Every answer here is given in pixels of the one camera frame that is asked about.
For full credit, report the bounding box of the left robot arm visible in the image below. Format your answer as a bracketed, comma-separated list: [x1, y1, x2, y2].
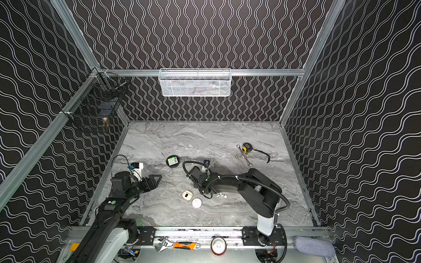
[67, 171, 162, 263]

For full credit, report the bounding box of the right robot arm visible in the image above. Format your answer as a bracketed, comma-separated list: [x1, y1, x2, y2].
[182, 161, 291, 247]

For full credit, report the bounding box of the white round earbud case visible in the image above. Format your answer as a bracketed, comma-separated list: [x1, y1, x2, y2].
[191, 198, 202, 208]

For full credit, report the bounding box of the black round digital timer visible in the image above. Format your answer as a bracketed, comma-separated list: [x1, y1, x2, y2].
[166, 155, 180, 168]

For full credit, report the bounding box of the silver combination wrench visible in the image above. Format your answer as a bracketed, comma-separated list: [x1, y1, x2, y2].
[236, 145, 253, 167]

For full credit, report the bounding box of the yellow black tape measure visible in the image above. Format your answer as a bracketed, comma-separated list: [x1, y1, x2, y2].
[241, 142, 271, 163]

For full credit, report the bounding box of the adjustable wrench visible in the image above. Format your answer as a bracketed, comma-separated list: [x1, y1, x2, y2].
[156, 238, 173, 252]

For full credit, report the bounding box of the soda can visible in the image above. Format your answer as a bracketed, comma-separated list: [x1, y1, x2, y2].
[210, 237, 227, 256]

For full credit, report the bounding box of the grey cloth roll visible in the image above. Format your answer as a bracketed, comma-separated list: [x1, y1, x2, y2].
[294, 236, 335, 258]

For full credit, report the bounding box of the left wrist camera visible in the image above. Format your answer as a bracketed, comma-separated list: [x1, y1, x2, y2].
[129, 162, 144, 181]

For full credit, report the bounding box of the orange handled tool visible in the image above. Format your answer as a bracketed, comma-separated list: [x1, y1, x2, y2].
[172, 242, 201, 251]

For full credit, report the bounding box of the white wire mesh basket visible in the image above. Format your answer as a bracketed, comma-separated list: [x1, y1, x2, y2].
[158, 68, 232, 97]

